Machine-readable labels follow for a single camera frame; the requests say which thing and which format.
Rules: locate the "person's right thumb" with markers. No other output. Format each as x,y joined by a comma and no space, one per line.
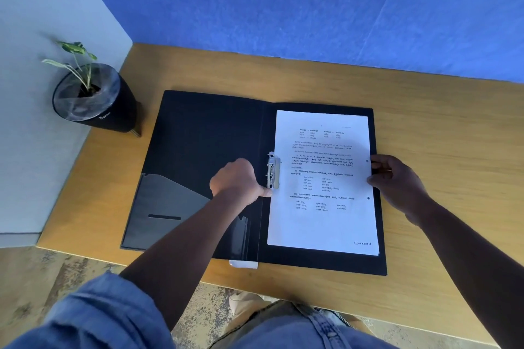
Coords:
377,181

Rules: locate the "person's left hand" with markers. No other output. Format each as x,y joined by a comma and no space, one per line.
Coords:
235,181

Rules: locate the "person's right hand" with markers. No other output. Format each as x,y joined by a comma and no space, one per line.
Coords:
403,189

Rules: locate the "black plant pot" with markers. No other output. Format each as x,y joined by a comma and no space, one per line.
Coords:
110,109

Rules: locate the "person's right forearm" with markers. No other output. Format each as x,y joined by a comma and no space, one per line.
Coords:
479,271

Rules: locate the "white paper tab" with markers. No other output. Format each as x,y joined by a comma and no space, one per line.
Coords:
243,265

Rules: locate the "person's left forearm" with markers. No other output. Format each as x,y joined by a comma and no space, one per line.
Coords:
188,254

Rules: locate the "black open file folder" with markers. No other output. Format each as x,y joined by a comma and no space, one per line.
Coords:
196,136

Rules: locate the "silver metal folder clip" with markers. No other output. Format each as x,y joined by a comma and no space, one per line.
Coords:
273,168

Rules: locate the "person's left thumb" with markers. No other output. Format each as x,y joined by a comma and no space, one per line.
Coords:
267,193

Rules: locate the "small green leafy plant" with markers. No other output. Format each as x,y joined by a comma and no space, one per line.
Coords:
77,62

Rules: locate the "white printed paper sheets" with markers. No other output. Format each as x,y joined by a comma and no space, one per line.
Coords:
323,213

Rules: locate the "blue denim shirt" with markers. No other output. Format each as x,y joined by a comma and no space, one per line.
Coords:
98,316

